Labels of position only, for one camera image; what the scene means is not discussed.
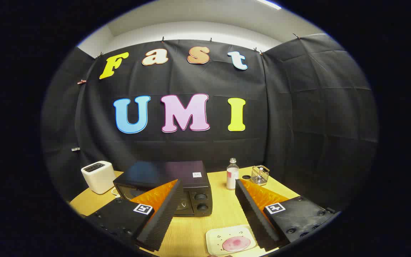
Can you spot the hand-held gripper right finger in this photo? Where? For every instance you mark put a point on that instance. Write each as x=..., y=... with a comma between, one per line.
x=253, y=214

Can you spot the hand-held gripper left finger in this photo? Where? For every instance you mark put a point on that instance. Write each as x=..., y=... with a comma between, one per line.
x=162, y=217

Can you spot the pink round food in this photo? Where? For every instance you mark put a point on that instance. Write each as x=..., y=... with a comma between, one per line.
x=236, y=244

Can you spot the cream square plate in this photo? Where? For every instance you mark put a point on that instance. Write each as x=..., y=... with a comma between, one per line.
x=215, y=238

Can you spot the black toaster oven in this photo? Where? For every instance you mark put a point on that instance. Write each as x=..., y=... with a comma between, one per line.
x=166, y=172

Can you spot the white toaster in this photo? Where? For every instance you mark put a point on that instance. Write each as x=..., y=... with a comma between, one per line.
x=98, y=178

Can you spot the clear bottle with white label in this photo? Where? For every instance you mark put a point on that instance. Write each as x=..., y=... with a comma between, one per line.
x=232, y=176

